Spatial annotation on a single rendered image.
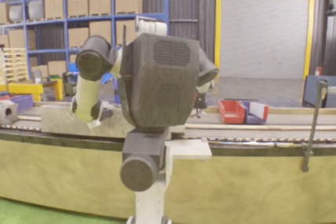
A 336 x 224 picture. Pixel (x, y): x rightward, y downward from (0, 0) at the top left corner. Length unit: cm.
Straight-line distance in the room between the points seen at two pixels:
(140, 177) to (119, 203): 112
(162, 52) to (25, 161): 162
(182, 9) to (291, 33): 624
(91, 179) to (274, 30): 1190
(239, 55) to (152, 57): 1134
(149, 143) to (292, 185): 126
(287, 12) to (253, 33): 225
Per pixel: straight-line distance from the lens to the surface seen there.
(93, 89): 80
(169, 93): 65
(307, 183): 177
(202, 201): 164
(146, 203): 90
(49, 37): 1455
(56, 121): 164
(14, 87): 656
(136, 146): 69
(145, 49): 61
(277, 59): 1262
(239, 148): 143
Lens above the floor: 138
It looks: 13 degrees down
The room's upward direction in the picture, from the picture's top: straight up
